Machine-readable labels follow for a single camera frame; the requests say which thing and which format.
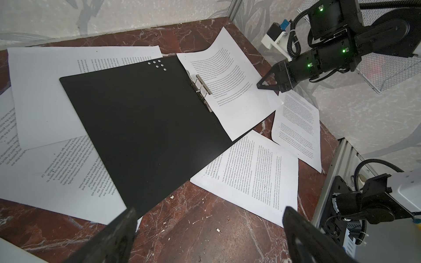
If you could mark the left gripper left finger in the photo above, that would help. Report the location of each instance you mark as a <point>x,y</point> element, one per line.
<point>111,245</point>

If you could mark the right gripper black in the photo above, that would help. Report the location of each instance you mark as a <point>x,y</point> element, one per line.
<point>339,54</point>

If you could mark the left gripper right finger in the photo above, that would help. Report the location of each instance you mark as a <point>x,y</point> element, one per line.
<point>306,244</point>

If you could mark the blue folder black inside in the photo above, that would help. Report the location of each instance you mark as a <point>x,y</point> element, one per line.
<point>149,126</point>

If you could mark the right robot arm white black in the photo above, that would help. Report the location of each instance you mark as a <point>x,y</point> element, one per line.
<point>331,37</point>

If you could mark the white wire mesh basket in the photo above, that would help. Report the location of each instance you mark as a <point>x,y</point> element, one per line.
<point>381,72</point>

